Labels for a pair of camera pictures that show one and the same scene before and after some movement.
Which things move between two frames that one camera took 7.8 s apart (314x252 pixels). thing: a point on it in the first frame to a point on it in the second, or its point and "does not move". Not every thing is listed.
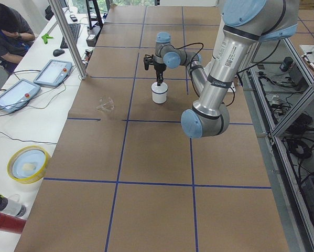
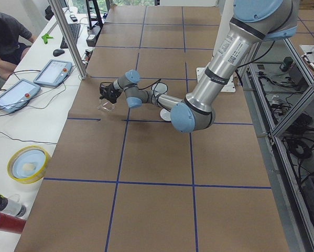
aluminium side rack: x=284 y=93 does not move
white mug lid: x=162 y=88 to x=165 y=114
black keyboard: x=74 y=29 does not move
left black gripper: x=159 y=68 to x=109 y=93
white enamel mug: x=159 y=92 does not move
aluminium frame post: x=68 y=38 does not move
